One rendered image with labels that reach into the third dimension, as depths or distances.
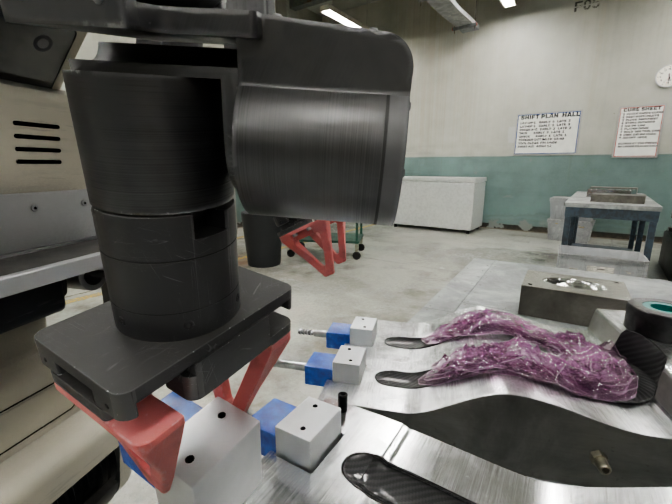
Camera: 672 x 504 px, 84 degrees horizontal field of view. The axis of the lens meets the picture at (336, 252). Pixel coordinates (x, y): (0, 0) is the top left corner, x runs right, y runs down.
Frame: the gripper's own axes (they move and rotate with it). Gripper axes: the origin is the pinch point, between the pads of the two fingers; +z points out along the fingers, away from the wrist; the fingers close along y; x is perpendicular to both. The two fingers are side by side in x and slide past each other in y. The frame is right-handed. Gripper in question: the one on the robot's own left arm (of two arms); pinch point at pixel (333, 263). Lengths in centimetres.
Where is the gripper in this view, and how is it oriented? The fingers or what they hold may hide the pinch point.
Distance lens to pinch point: 52.9
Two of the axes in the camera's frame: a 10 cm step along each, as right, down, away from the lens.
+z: 4.3, 9.0, 0.9
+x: -8.7, 3.8, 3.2
